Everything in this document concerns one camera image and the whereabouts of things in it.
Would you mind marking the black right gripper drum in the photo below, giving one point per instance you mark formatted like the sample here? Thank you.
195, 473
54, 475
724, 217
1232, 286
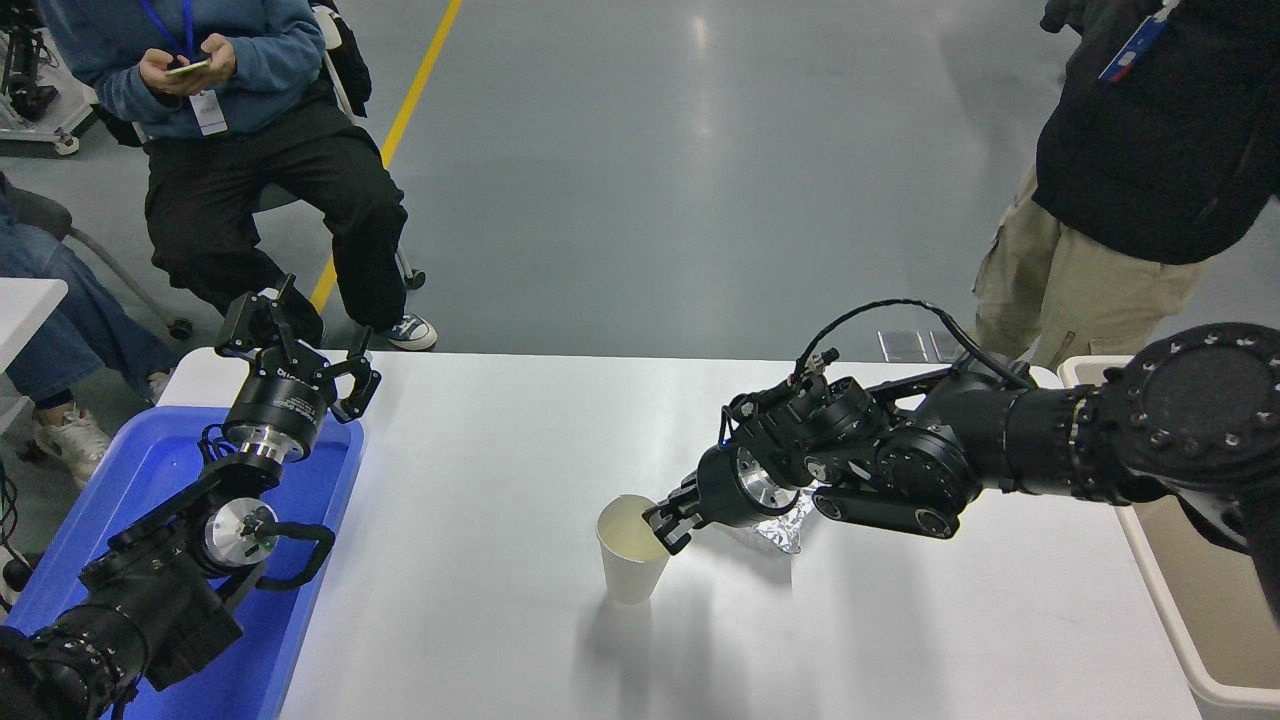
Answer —
725, 490

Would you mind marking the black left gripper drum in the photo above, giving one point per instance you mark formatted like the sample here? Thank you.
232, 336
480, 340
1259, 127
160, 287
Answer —
275, 405

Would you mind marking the white paper cup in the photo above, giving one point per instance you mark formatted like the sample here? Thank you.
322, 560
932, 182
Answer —
628, 570

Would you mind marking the yellow-green smartphone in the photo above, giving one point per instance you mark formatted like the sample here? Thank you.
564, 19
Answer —
190, 67

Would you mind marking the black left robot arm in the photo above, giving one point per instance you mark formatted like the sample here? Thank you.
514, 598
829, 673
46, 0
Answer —
150, 600

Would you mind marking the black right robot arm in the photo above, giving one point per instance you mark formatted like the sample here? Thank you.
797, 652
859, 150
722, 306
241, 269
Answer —
1000, 430

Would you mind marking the phone person's right hand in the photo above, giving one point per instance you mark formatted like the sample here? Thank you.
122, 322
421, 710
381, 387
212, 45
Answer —
165, 82

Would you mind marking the phone person's left hand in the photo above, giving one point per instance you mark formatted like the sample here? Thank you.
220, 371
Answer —
215, 55

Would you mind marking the crumpled silver foil tray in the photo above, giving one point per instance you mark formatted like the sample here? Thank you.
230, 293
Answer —
788, 528

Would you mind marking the person holding phone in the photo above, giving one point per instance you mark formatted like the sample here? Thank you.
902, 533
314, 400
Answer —
250, 180

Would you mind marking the blue plastic tray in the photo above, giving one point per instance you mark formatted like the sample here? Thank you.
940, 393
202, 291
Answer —
150, 470

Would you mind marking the person in jeans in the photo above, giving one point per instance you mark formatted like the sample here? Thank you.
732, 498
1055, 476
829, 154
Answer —
70, 320

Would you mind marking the grey office chair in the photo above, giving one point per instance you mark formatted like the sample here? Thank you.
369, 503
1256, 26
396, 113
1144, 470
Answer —
60, 225

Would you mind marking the metal floor outlet plate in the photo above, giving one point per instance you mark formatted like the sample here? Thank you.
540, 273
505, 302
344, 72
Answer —
903, 347
943, 346

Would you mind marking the small white side table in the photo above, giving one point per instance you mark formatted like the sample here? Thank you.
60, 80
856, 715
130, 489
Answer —
25, 310

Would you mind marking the wheeled equipment stand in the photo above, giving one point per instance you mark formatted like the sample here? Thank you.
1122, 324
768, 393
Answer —
30, 90

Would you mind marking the large pale plastic bin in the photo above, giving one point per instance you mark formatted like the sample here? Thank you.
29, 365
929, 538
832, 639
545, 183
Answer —
1200, 610

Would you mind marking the person with blue badge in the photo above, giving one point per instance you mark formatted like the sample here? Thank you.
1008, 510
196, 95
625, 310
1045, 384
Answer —
1150, 150

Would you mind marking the blue id badge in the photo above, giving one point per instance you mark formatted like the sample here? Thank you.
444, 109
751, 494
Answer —
1130, 52

